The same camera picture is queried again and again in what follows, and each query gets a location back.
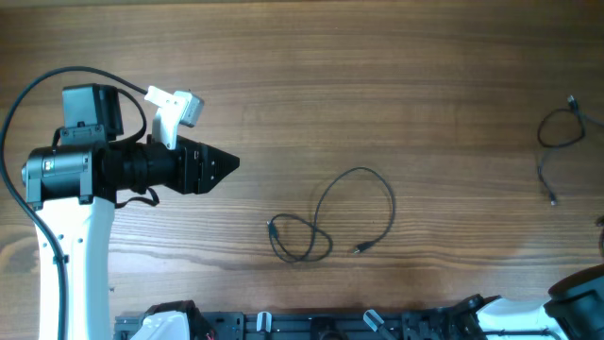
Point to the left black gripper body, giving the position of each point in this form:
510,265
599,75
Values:
187,155

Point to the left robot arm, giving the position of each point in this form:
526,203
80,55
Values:
72,186

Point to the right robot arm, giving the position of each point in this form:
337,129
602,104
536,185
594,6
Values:
574,311

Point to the left grey rail clip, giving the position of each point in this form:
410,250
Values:
264,322

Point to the grey rail clip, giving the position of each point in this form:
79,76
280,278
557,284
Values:
264,322
373,320

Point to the right grey rail clip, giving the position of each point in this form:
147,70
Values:
373,320

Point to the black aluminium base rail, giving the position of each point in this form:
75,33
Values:
428,324

